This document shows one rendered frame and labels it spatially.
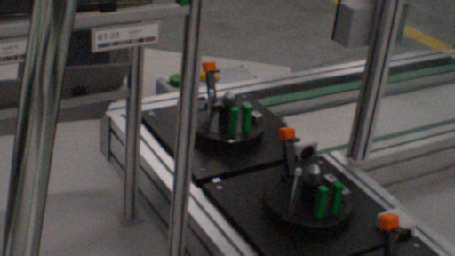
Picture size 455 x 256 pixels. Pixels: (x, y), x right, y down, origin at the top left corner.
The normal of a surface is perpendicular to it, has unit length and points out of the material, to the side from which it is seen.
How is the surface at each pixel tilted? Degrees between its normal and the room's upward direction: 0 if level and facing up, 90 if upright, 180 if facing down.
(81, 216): 0
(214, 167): 0
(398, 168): 90
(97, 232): 0
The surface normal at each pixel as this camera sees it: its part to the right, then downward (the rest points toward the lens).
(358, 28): 0.50, 0.47
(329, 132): 0.10, -0.86
